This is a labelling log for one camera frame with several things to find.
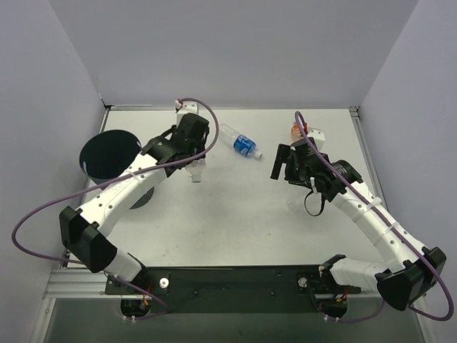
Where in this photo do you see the aluminium frame rail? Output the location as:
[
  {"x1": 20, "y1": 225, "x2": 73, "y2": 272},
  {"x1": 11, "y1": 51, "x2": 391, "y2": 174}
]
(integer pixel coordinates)
[{"x1": 44, "y1": 269, "x2": 106, "y2": 299}]

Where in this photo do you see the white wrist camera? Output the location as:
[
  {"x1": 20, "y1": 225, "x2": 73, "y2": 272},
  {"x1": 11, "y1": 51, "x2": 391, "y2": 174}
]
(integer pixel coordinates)
[
  {"x1": 175, "y1": 99, "x2": 199, "y2": 115},
  {"x1": 307, "y1": 128, "x2": 326, "y2": 151}
]

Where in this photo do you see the dark round garbage bin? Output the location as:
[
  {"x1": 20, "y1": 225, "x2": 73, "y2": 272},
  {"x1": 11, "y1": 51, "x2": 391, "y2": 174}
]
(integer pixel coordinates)
[{"x1": 79, "y1": 129, "x2": 155, "y2": 210}]

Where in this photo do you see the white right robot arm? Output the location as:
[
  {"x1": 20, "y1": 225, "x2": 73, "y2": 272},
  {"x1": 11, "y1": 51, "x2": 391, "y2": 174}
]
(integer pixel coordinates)
[{"x1": 271, "y1": 142, "x2": 446, "y2": 311}]

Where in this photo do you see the orange soda bottle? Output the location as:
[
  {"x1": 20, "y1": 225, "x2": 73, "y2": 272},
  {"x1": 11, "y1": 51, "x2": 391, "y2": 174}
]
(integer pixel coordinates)
[{"x1": 290, "y1": 122, "x2": 303, "y2": 142}]

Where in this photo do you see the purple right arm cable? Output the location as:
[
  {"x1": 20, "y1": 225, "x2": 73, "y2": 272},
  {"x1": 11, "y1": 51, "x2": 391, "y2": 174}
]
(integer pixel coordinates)
[{"x1": 293, "y1": 111, "x2": 453, "y2": 323}]

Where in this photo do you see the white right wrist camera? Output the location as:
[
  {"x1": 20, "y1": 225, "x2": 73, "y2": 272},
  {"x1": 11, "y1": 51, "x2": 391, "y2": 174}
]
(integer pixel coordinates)
[{"x1": 307, "y1": 128, "x2": 326, "y2": 151}]

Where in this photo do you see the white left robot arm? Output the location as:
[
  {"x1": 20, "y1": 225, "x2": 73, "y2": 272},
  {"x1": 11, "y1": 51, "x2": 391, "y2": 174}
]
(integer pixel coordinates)
[{"x1": 59, "y1": 113, "x2": 209, "y2": 294}]

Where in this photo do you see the blue label water bottle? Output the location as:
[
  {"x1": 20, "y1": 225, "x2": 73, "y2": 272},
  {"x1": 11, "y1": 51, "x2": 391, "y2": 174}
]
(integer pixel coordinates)
[{"x1": 219, "y1": 124, "x2": 263, "y2": 160}]

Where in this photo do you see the clear crushed plastic bottle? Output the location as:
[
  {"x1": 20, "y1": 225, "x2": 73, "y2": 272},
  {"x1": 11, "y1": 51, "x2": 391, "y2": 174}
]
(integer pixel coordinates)
[{"x1": 185, "y1": 159, "x2": 206, "y2": 183}]

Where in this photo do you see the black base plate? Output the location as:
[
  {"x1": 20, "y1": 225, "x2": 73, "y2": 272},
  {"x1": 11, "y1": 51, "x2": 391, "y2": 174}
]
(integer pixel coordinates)
[{"x1": 104, "y1": 264, "x2": 361, "y2": 315}]

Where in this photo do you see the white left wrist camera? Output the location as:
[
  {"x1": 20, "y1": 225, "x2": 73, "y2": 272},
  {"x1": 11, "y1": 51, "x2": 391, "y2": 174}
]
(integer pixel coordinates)
[{"x1": 175, "y1": 99, "x2": 199, "y2": 115}]

